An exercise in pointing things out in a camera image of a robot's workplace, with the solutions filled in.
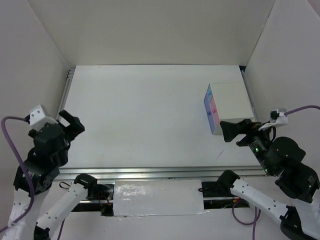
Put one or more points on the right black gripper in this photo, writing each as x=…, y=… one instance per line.
x=246, y=132

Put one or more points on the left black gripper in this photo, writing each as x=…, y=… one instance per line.
x=76, y=127

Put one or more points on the pink drawer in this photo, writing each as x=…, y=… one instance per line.
x=214, y=111

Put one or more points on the blue drawer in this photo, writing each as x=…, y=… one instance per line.
x=209, y=93

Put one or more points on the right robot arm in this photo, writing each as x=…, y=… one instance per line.
x=280, y=157

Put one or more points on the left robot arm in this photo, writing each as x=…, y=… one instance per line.
x=35, y=175

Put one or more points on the white drawer cabinet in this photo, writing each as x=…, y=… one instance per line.
x=232, y=102

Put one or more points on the white cover plate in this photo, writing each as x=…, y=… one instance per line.
x=158, y=198

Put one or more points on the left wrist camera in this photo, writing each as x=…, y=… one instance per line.
x=38, y=117

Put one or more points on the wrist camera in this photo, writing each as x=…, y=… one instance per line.
x=277, y=119
x=38, y=117

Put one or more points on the aluminium rail frame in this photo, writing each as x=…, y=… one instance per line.
x=149, y=122

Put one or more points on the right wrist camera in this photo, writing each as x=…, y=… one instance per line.
x=277, y=119

